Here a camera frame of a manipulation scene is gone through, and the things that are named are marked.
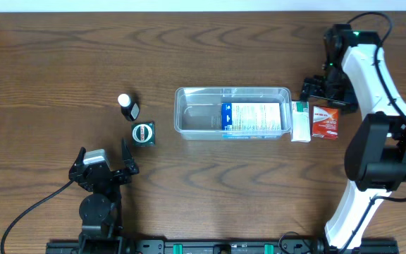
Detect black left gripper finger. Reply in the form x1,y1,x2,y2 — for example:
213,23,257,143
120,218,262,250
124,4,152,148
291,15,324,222
121,138,140,175
73,147,86,167

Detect clear plastic container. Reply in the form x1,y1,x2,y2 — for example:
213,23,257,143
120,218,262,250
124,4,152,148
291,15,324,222
174,87,293,140

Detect blue fever patch box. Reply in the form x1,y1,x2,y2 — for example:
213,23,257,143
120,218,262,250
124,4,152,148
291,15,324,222
221,102,282,138

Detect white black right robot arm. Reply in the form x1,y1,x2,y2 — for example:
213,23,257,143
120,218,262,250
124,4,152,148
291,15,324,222
300,23,406,253

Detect green Zam-Buk tin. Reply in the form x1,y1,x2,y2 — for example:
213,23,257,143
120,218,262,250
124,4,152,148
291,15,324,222
132,122,155,147

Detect red white medicine box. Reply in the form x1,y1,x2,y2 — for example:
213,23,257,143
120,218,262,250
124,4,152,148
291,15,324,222
312,106,339,140

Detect dark bottle white cap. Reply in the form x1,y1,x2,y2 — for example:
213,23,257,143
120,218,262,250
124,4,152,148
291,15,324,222
118,94,140,121

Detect green white medicine box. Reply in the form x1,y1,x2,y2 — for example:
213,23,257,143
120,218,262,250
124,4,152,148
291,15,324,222
291,101,311,143

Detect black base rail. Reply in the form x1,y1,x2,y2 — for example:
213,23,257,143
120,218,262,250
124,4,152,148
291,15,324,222
46,238,400,254

